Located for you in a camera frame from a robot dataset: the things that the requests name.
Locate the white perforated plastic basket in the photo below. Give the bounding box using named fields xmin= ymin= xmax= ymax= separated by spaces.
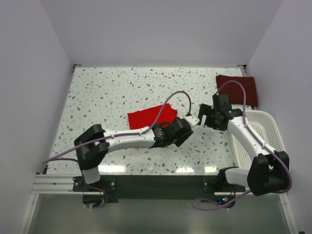
xmin=230 ymin=110 xmax=286 ymax=169

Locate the purple cable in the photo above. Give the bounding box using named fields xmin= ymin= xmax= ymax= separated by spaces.
xmin=41 ymin=91 xmax=192 ymax=209
xmin=192 ymin=80 xmax=293 ymax=211

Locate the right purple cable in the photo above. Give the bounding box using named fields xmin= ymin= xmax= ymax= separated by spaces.
xmin=192 ymin=80 xmax=293 ymax=211

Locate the bright red t shirt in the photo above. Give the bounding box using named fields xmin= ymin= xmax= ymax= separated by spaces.
xmin=127 ymin=103 xmax=178 ymax=149

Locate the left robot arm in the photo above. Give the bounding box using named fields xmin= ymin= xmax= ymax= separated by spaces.
xmin=74 ymin=115 xmax=199 ymax=191

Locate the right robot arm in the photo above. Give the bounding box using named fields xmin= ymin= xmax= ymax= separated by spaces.
xmin=198 ymin=94 xmax=292 ymax=196

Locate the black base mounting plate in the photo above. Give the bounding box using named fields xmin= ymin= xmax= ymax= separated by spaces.
xmin=73 ymin=175 xmax=245 ymax=207

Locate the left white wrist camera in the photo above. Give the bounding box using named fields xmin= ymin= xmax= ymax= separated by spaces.
xmin=183 ymin=115 xmax=199 ymax=128

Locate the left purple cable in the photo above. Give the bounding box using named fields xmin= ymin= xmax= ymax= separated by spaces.
xmin=41 ymin=91 xmax=192 ymax=209

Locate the folded dark red t shirt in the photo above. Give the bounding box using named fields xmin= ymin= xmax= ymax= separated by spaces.
xmin=216 ymin=75 xmax=259 ymax=107

